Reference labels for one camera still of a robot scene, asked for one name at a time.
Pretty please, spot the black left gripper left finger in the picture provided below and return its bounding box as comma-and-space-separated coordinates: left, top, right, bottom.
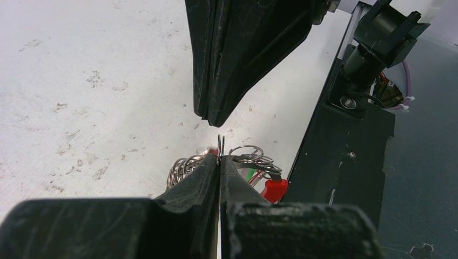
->
1, 154, 219, 258

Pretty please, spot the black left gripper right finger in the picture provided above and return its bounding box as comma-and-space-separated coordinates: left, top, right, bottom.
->
220, 156, 384, 258

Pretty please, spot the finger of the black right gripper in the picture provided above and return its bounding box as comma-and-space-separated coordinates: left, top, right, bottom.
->
204, 1, 317, 127
185, 1, 222, 120

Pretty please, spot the steel key organizer ring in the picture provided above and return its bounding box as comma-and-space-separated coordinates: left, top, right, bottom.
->
165, 134, 289, 205

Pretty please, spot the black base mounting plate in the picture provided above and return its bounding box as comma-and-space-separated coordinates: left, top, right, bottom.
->
282, 58, 395, 226

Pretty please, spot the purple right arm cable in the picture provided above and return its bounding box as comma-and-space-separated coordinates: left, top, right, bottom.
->
386, 59, 416, 112

